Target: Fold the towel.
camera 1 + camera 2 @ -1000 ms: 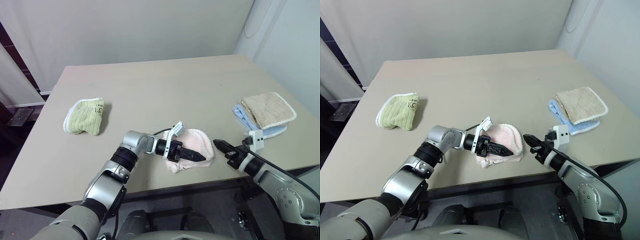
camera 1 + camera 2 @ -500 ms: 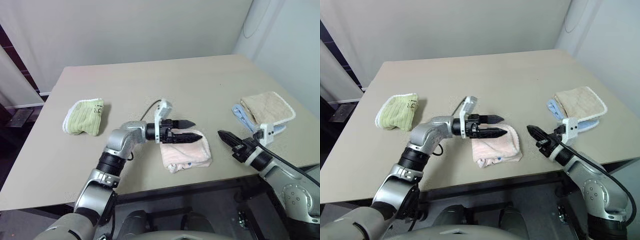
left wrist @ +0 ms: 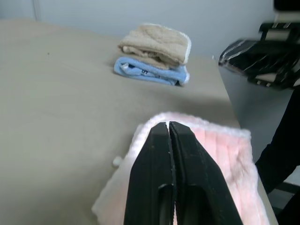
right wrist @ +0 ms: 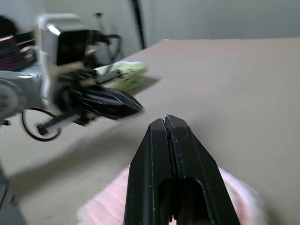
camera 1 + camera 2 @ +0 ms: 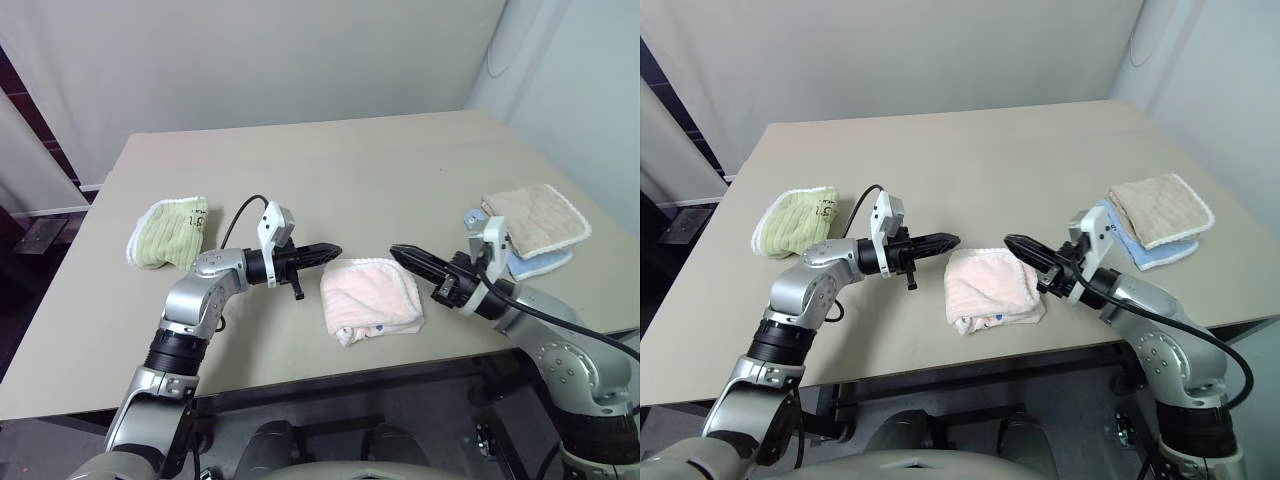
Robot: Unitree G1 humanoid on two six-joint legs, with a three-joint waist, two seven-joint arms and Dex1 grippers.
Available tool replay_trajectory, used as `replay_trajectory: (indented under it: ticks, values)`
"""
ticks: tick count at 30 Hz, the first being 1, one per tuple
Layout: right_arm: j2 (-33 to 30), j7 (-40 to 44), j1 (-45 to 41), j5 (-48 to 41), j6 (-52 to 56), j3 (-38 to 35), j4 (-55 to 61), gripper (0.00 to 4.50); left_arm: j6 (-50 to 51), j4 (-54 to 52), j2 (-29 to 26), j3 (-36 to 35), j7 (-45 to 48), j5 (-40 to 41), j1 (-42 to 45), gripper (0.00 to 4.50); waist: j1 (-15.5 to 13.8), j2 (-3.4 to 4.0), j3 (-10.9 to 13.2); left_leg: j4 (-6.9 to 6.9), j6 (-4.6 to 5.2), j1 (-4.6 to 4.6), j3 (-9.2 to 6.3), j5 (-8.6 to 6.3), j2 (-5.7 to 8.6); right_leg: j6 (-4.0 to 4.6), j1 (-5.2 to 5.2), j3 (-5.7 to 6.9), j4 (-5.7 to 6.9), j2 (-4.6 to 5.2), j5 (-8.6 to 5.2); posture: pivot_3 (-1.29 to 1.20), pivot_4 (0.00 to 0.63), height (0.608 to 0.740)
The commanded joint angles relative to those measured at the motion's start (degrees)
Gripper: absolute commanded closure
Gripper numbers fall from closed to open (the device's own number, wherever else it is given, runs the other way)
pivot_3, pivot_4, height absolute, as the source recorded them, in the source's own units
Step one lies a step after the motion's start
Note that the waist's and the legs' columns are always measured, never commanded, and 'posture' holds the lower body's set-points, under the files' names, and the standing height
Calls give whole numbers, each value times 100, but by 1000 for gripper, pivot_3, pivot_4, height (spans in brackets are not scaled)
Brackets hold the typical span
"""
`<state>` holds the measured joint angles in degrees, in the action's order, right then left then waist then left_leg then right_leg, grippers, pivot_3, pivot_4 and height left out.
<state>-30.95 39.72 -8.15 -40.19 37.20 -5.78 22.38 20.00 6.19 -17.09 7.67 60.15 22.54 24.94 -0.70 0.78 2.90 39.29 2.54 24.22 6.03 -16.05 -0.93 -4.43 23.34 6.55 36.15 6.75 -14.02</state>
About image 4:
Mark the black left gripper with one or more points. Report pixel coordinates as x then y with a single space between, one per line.
68 93

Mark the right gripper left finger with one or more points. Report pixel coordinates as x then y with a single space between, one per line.
147 164

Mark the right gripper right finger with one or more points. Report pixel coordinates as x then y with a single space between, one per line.
199 175

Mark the pink towel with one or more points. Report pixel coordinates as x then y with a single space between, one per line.
105 206

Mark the folded yellow-green towel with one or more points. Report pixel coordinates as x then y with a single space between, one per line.
131 75

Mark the black equipment case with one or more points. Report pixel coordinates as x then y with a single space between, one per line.
11 47

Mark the dark corner post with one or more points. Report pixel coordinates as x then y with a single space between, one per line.
139 23

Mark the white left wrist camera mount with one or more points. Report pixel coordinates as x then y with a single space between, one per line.
47 47

